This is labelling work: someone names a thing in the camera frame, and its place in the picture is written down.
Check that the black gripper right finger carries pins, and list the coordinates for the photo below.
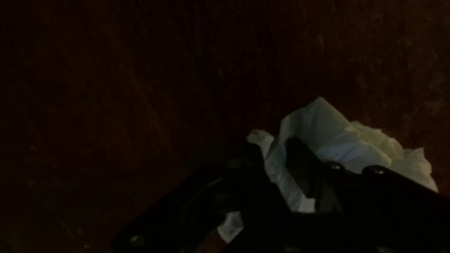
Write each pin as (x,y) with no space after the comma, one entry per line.
(375,212)

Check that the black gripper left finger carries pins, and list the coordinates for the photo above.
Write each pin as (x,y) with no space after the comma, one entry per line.
(206,206)

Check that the white cloth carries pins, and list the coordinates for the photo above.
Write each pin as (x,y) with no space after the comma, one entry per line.
(342,136)

